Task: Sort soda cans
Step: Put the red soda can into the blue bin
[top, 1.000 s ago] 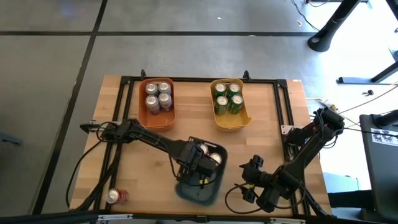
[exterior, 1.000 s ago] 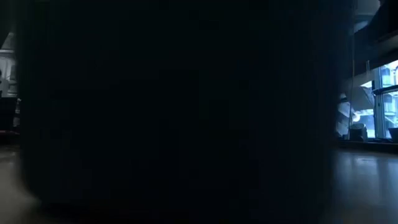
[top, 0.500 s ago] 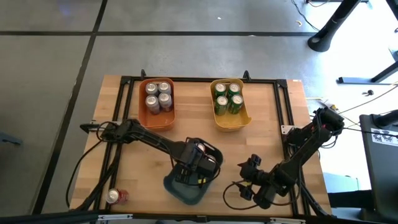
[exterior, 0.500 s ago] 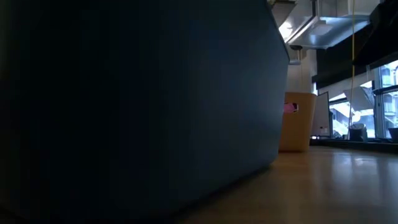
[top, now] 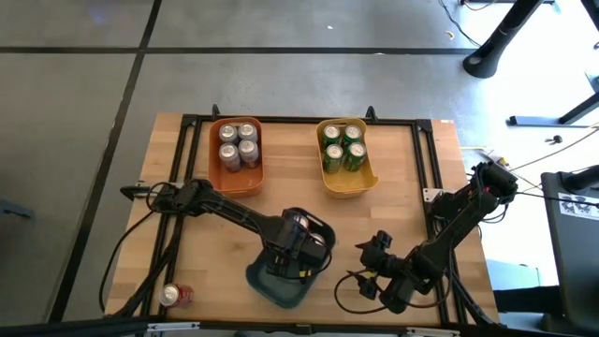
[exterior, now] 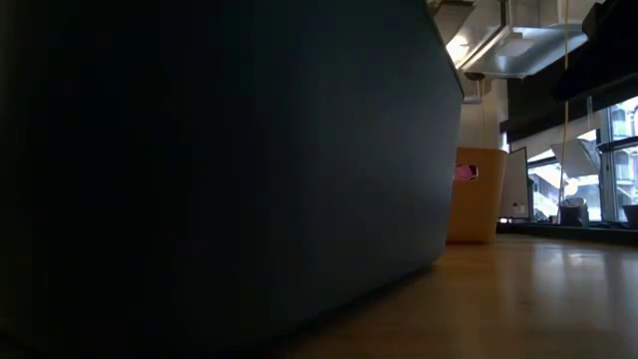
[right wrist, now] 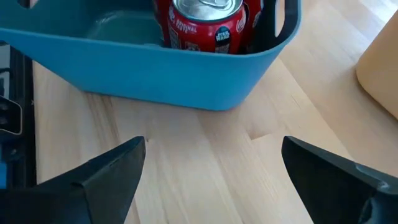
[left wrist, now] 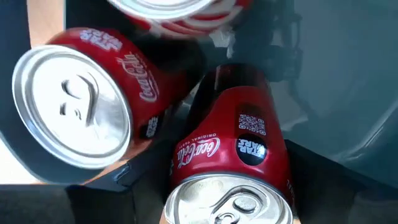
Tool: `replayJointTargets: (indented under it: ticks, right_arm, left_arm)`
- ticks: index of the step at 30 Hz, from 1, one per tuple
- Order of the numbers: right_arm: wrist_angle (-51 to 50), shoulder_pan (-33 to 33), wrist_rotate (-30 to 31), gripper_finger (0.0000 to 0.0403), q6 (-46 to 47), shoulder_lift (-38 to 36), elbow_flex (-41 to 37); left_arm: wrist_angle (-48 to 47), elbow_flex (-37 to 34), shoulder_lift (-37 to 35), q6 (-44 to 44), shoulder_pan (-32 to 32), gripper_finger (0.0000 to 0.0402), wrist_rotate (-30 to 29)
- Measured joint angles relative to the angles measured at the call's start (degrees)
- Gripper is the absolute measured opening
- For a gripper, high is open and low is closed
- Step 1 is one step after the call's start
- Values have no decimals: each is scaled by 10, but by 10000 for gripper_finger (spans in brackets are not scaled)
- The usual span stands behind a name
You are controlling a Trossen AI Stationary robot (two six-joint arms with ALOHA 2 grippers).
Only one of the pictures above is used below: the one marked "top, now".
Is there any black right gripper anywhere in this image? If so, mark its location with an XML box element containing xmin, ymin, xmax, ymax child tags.
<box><xmin>348</xmin><ymin>230</ymin><xmax>422</xmax><ymax>315</ymax></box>

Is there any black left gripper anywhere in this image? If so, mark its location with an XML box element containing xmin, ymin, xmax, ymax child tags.
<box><xmin>266</xmin><ymin>217</ymin><xmax>331</xmax><ymax>285</ymax></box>

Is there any blue plastic bin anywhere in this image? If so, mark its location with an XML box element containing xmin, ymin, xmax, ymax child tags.
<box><xmin>245</xmin><ymin>207</ymin><xmax>337</xmax><ymax>310</ymax></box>

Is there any orange plastic bin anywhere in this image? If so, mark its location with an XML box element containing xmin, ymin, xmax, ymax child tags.
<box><xmin>207</xmin><ymin>116</ymin><xmax>265</xmax><ymax>198</ymax></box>

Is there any silver soda can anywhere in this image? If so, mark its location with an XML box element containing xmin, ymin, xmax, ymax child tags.
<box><xmin>218</xmin><ymin>141</ymin><xmax>242</xmax><ymax>173</ymax></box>
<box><xmin>217</xmin><ymin>123</ymin><xmax>240</xmax><ymax>145</ymax></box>
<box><xmin>237</xmin><ymin>122</ymin><xmax>259</xmax><ymax>144</ymax></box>
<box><xmin>238</xmin><ymin>139</ymin><xmax>261</xmax><ymax>169</ymax></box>

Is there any yellow plastic bin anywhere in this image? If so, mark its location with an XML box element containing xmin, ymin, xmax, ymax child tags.
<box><xmin>315</xmin><ymin>116</ymin><xmax>379</xmax><ymax>199</ymax></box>

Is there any grey box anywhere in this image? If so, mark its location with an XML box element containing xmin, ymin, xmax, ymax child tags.
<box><xmin>486</xmin><ymin>258</ymin><xmax>545</xmax><ymax>292</ymax></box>

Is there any black cabinet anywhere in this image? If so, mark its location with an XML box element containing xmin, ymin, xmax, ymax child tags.
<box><xmin>541</xmin><ymin>170</ymin><xmax>599</xmax><ymax>336</ymax></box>

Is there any white marker label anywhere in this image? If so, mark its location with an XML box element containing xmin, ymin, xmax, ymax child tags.
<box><xmin>558</xmin><ymin>192</ymin><xmax>599</xmax><ymax>221</ymax></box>

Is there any black T-shaped desk foot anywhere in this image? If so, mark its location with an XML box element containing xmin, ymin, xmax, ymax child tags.
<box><xmin>507</xmin><ymin>92</ymin><xmax>599</xmax><ymax>128</ymax></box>

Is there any black rig beam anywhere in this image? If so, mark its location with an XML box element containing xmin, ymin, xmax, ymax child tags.
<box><xmin>0</xmin><ymin>315</ymin><xmax>599</xmax><ymax>337</ymax></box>

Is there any black cylinder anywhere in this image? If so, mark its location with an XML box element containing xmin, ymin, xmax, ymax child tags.
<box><xmin>560</xmin><ymin>164</ymin><xmax>599</xmax><ymax>193</ymax></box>

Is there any black round desk leg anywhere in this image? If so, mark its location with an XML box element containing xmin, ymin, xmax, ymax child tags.
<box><xmin>462</xmin><ymin>0</ymin><xmax>547</xmax><ymax>80</ymax></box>

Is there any grey object on floor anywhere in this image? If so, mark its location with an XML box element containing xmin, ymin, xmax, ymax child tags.
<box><xmin>0</xmin><ymin>199</ymin><xmax>35</xmax><ymax>220</ymax></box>

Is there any black slanted desk leg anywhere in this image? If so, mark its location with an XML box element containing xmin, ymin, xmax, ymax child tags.
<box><xmin>581</xmin><ymin>0</ymin><xmax>599</xmax><ymax>30</ymax></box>

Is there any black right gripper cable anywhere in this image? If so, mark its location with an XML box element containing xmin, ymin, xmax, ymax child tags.
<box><xmin>333</xmin><ymin>269</ymin><xmax>453</xmax><ymax>315</ymax></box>

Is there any silver beam bracket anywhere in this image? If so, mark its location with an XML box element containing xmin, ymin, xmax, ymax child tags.
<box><xmin>146</xmin><ymin>320</ymin><xmax>201</xmax><ymax>333</ymax></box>
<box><xmin>405</xmin><ymin>326</ymin><xmax>460</xmax><ymax>337</ymax></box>

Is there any black cable bundle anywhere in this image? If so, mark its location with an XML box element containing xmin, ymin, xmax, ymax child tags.
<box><xmin>111</xmin><ymin>219</ymin><xmax>183</xmax><ymax>319</ymax></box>
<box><xmin>439</xmin><ymin>261</ymin><xmax>502</xmax><ymax>328</ymax></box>

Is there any tangle of black cables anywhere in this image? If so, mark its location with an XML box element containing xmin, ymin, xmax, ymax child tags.
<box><xmin>476</xmin><ymin>196</ymin><xmax>511</xmax><ymax>225</ymax></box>

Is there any black aluminium table frame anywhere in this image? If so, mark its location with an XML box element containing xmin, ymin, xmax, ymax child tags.
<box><xmin>139</xmin><ymin>113</ymin><xmax>474</xmax><ymax>329</ymax></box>

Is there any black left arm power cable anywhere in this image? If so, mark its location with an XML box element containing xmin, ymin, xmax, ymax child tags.
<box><xmin>98</xmin><ymin>208</ymin><xmax>158</xmax><ymax>314</ymax></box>

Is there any black floor cable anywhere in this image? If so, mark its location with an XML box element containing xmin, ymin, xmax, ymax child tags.
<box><xmin>438</xmin><ymin>0</ymin><xmax>483</xmax><ymax>48</ymax></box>

